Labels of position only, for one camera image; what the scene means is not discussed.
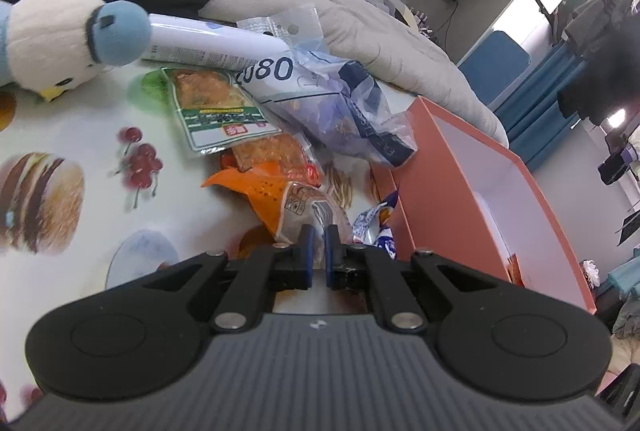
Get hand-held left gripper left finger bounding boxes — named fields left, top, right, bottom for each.
left=135, top=225, right=317, bottom=332

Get purple snack packet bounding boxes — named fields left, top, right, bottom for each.
left=352, top=190, right=401, bottom=262

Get black cable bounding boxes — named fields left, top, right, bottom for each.
left=435, top=3, right=458, bottom=42

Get blue white plastic bag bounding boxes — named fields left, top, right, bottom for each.
left=235, top=43, right=418, bottom=169

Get blue curtain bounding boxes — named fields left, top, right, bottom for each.
left=492, top=43, right=593, bottom=172

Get green label snack packet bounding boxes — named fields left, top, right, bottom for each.
left=161, top=67, right=283, bottom=155

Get clear packet of red tofu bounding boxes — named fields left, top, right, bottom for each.
left=220, top=133, right=326, bottom=192

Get blue white plush penguin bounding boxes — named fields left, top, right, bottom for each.
left=0, top=0, right=151, bottom=104

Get pink cardboard box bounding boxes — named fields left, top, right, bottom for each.
left=370, top=96, right=598, bottom=314

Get orange snack packet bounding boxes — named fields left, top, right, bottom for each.
left=201, top=161, right=353, bottom=252

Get group of toiletry bottles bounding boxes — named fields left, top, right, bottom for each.
left=410, top=8, right=436, bottom=36

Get clear hang-hole plastic packet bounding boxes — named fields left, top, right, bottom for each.
left=235, top=6, right=323, bottom=49

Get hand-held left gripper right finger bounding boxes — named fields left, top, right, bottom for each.
left=324, top=225, right=501, bottom=332

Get white tube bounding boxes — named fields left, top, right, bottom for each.
left=140, top=13, right=286, bottom=72

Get grey blanket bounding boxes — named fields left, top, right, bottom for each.
left=200, top=0, right=511, bottom=149

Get food print mat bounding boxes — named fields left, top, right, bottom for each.
left=0, top=53, right=401, bottom=417

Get dark hanging clothes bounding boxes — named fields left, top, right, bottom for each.
left=552, top=0, right=640, bottom=124

